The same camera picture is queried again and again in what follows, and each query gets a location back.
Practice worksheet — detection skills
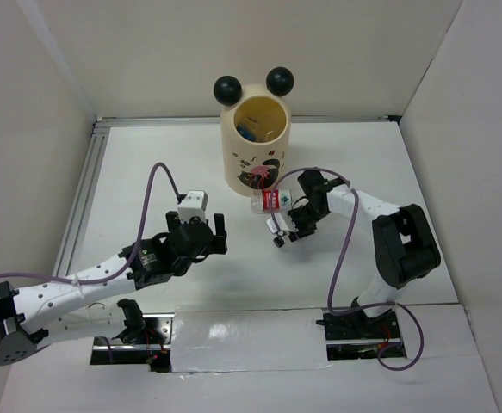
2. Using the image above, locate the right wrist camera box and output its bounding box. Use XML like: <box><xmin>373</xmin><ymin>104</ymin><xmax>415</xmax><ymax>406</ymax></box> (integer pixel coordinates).
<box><xmin>266</xmin><ymin>212</ymin><xmax>296</xmax><ymax>236</ymax></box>

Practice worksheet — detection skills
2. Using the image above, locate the cream bin with black ears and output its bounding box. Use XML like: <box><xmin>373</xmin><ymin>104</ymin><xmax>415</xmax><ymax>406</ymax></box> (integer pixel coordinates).
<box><xmin>213</xmin><ymin>66</ymin><xmax>294</xmax><ymax>196</ymax></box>

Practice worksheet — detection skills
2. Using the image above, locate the blue label crushed bottle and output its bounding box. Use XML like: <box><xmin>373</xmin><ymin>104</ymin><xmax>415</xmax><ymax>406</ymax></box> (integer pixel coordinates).
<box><xmin>236</xmin><ymin>123</ymin><xmax>260</xmax><ymax>143</ymax></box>

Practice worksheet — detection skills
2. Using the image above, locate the clear unlabelled plastic bottle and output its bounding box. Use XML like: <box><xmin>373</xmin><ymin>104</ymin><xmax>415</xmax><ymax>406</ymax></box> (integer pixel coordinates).
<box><xmin>263</xmin><ymin>129</ymin><xmax>282</xmax><ymax>143</ymax></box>

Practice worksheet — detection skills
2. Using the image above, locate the red label clear bottle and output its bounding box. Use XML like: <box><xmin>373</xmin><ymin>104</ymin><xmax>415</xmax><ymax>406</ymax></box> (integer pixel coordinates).
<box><xmin>250</xmin><ymin>188</ymin><xmax>293</xmax><ymax>214</ymax></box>

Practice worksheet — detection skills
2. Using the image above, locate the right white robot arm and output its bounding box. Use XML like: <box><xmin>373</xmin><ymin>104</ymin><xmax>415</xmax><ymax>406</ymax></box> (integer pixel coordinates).
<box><xmin>267</xmin><ymin>167</ymin><xmax>441</xmax><ymax>337</ymax></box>

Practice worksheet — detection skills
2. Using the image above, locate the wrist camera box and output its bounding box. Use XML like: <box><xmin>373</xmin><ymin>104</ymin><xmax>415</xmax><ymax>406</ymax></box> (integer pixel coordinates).
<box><xmin>177</xmin><ymin>190</ymin><xmax>208</xmax><ymax>223</ymax></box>
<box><xmin>266</xmin><ymin>212</ymin><xmax>296</xmax><ymax>236</ymax></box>

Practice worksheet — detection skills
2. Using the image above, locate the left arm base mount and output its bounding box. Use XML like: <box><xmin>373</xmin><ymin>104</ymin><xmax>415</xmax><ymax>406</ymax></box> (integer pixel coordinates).
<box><xmin>90</xmin><ymin>299</ymin><xmax>174</xmax><ymax>373</ymax></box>

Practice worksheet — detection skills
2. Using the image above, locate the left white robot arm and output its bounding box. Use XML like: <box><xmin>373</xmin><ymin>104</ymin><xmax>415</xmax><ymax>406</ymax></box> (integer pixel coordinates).
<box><xmin>0</xmin><ymin>212</ymin><xmax>227</xmax><ymax>366</ymax></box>

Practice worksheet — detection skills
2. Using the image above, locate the black label black cap bottle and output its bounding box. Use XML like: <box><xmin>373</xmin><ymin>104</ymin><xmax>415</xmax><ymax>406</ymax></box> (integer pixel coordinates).
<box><xmin>273</xmin><ymin>232</ymin><xmax>299</xmax><ymax>249</ymax></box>

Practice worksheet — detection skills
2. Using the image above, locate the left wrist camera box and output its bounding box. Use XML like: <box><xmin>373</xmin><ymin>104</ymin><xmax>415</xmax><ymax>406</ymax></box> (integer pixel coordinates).
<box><xmin>177</xmin><ymin>190</ymin><xmax>208</xmax><ymax>223</ymax></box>

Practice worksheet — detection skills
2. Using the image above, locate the aluminium frame rail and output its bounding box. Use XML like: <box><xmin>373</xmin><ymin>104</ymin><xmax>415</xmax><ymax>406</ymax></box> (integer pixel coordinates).
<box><xmin>53</xmin><ymin>120</ymin><xmax>110</xmax><ymax>276</ymax></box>

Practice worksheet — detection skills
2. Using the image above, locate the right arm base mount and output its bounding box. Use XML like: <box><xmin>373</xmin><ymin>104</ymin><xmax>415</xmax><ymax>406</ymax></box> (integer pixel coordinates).
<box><xmin>316</xmin><ymin>310</ymin><xmax>406</xmax><ymax>361</ymax></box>

